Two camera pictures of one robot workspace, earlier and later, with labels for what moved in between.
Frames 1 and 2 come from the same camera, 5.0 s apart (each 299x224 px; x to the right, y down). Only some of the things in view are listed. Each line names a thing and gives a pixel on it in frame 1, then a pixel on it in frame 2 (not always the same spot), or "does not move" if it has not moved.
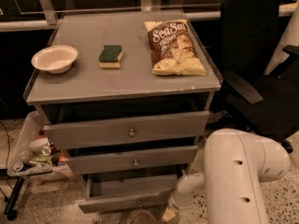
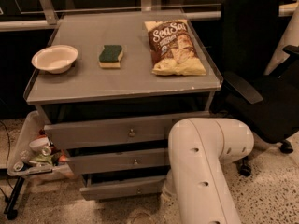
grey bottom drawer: (150, 202) → (125, 188)
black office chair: (261, 103) does not move
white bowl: (57, 59) does not move
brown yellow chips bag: (173, 51) does not move
